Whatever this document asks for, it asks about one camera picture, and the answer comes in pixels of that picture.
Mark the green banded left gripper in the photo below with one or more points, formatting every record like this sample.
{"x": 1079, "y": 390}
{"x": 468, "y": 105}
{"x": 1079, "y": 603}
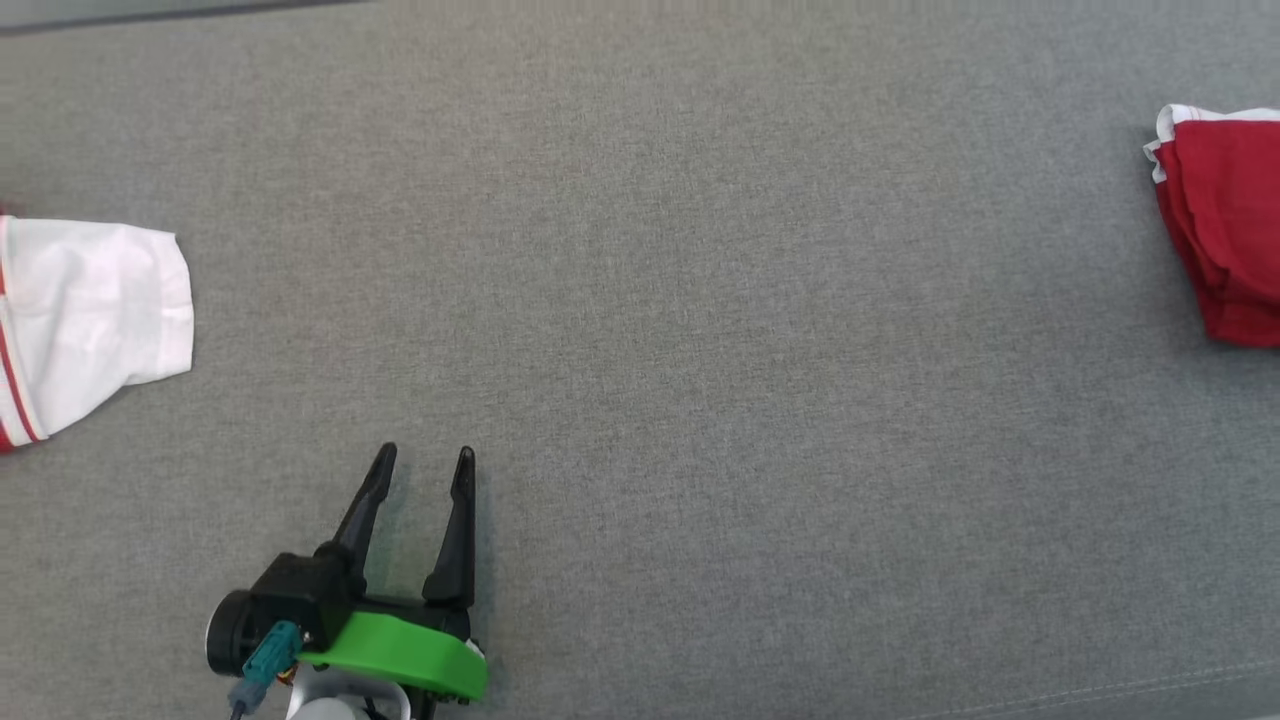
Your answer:
{"x": 400, "y": 650}

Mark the red jersey with white sleeves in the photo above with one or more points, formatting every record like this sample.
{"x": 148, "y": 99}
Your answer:
{"x": 90, "y": 310}

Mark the red shorts with white trim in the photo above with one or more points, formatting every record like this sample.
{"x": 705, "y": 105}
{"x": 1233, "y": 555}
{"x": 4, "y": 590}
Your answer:
{"x": 1230, "y": 230}

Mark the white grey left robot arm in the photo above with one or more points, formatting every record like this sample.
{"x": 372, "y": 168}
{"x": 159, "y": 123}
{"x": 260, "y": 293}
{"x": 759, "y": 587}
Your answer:
{"x": 330, "y": 705}

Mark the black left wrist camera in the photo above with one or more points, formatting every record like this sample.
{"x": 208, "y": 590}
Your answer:
{"x": 285, "y": 595}

